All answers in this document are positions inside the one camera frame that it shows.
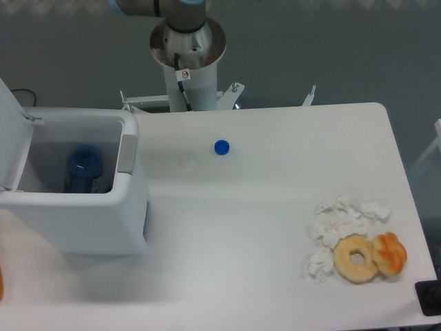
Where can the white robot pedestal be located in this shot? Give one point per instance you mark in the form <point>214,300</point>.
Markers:
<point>190,68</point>

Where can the white trash can body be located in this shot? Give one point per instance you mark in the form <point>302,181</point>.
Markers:
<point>109,222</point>

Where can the white bottle cap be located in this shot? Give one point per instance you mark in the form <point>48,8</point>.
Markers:
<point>188,161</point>

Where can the small crumpled white tissue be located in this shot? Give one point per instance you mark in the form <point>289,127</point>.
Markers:
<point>321,264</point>

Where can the black device at edge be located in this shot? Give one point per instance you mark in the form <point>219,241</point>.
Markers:
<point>428,293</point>

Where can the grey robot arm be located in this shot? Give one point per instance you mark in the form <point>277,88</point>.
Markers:
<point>181,16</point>

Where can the blue bottle cap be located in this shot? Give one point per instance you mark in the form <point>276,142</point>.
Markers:
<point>221,147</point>

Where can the plain ring donut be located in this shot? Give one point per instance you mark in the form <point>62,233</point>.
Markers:
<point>353,259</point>

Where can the orange twisted bread roll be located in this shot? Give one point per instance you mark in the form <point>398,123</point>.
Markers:
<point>389,254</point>

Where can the white trash can lid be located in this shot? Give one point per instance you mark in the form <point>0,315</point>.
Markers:
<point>16,136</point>

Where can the orange object at edge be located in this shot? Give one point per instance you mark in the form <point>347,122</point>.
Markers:
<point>1,285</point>

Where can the large crumpled white tissue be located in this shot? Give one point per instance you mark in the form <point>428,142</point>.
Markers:
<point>342,216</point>

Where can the blue plastic bottle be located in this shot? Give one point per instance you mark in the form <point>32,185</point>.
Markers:
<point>84,169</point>

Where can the white frame at right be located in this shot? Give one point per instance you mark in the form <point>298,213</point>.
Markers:
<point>427,159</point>

